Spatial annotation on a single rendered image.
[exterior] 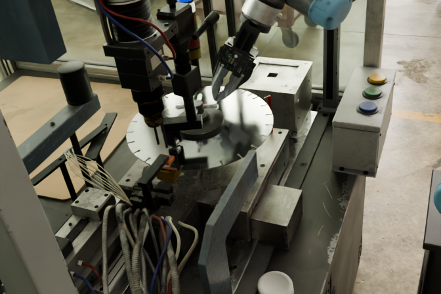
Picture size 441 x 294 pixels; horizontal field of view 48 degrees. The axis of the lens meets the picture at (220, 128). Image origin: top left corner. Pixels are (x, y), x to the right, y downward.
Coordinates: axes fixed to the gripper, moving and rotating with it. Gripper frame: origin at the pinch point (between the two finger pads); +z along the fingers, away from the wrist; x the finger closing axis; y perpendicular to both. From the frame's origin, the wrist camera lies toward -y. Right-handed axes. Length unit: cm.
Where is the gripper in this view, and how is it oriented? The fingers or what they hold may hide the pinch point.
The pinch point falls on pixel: (218, 94)
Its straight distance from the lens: 114.8
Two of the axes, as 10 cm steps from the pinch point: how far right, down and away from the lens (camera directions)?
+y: -2.0, 3.9, -9.0
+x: 8.9, 4.6, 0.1
